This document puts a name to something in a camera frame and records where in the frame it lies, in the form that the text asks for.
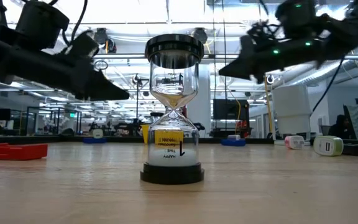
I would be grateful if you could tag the black metal table frame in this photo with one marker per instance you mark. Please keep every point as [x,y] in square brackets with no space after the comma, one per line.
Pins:
[26,140]

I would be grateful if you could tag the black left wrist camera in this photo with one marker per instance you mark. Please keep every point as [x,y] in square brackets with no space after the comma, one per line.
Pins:
[82,45]

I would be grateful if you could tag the person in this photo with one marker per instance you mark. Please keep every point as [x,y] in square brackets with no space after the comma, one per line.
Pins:
[339,127]

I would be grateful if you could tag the small black-capped hourglass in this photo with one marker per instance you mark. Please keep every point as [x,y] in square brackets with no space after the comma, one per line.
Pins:
[156,114]

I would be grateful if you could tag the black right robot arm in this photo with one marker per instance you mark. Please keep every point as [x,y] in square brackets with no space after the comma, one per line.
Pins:
[346,31]

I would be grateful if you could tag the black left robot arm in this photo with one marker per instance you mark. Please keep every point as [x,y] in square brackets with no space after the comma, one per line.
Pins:
[42,21]

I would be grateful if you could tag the white cup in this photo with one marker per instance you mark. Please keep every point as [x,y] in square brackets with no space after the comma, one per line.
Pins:
[291,105]

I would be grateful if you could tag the grey hanging banner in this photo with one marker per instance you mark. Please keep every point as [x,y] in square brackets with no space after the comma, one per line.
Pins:
[356,115]

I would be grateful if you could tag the red digital timer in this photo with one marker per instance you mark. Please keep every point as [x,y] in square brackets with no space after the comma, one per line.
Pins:
[14,152]

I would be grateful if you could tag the green USB wall charger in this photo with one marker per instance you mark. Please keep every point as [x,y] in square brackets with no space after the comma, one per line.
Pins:
[328,146]

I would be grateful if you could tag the yellow plastic basket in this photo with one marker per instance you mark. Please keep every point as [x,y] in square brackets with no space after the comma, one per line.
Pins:
[145,132]

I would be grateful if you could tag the white round object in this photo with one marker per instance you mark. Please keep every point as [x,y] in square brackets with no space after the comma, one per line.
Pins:
[97,133]

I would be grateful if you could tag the purple USB wall charger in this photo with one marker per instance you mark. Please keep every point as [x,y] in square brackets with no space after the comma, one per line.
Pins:
[234,137]

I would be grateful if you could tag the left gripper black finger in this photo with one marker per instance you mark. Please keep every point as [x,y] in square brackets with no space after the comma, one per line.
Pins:
[104,90]

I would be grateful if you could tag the large hourglass white sand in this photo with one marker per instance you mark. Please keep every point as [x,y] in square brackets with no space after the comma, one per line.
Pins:
[172,174]

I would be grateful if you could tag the pink USB wall charger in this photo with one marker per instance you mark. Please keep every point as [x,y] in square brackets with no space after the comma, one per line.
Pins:
[294,142]

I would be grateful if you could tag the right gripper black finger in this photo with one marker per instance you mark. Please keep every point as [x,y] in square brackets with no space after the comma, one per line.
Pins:
[244,68]

